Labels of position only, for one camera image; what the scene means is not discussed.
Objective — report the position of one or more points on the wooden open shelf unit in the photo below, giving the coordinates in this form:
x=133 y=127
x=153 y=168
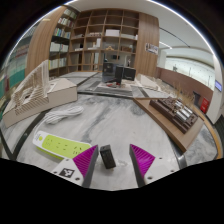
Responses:
x=103 y=36

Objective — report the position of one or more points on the long curved ceiling light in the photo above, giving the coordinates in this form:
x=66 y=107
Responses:
x=186 y=25

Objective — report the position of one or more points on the white architectural model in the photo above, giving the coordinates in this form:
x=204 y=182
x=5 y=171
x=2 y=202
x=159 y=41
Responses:
x=40 y=95

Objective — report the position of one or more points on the white and green power strip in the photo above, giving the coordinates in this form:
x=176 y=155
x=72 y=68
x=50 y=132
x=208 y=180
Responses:
x=61 y=145

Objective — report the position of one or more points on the dark grey bin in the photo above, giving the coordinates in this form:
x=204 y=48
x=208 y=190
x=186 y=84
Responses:
x=197 y=98

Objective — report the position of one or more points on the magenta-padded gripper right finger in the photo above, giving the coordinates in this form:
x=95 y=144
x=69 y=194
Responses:
x=143 y=161

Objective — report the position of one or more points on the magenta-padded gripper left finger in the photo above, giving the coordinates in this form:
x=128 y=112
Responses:
x=85 y=161

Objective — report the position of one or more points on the dark grey architectural model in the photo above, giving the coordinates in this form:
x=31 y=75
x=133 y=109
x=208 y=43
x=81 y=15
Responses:
x=115 y=73

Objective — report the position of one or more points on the narrow dark bookshelf with books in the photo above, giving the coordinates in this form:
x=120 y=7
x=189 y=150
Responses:
x=60 y=46

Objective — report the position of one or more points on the black charger block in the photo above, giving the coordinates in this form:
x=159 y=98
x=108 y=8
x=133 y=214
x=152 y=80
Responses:
x=107 y=156

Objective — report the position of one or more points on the tall bookshelf with green books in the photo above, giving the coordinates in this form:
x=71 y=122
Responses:
x=15 y=73

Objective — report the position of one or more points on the small white flat model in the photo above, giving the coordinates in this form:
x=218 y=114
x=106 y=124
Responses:
x=148 y=81

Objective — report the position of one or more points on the brown model on wooden board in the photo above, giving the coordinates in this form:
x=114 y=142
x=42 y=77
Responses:
x=173 y=115

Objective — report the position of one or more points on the poster on wood panel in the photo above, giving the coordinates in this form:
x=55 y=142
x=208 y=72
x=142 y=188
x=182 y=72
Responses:
x=152 y=48

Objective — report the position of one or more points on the wall-mounted screen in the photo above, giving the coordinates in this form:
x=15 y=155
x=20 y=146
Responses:
x=218 y=86

